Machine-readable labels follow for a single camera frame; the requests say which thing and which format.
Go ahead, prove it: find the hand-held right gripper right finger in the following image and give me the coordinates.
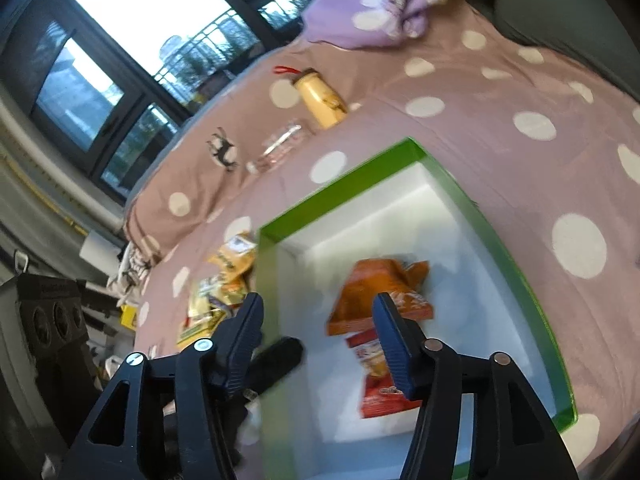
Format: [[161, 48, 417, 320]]
[[372, 292, 581, 480]]

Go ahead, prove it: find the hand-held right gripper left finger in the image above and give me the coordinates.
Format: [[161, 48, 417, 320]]
[[55, 292, 264, 480]]

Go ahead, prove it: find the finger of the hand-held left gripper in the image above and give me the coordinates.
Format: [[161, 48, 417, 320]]
[[244, 337, 304, 397]]

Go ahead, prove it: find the red and white snack packet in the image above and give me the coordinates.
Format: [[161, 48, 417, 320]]
[[346, 327, 423, 420]]

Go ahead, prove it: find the orange snack packet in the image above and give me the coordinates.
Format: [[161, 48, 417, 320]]
[[326, 258, 435, 337]]

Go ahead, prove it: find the green cardboard box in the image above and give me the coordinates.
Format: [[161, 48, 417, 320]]
[[257, 136, 578, 480]]

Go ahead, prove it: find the pale yellow snack packet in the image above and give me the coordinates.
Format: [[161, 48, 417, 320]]
[[187, 274, 249, 318]]

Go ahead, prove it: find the white printed cloth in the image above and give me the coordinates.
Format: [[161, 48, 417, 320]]
[[107, 242, 151, 293]]

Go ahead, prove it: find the white roll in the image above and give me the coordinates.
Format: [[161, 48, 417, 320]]
[[80, 230, 126, 267]]

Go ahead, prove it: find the clear plastic bottle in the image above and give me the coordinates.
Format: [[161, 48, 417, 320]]
[[246, 120, 313, 175]]

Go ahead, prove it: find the pink polka dot blanket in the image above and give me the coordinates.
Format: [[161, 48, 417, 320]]
[[122, 0, 640, 480]]

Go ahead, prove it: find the purple printed pillow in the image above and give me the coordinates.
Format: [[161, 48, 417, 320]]
[[301, 0, 446, 50]]

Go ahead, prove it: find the black framed window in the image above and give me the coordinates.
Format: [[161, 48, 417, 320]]
[[0, 0, 361, 201]]

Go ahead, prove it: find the dark grey cushion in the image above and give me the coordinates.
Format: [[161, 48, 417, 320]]
[[470, 0, 640, 106]]

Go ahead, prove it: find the yellow bottle with red strap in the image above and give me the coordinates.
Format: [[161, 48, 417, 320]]
[[274, 65, 348, 130]]

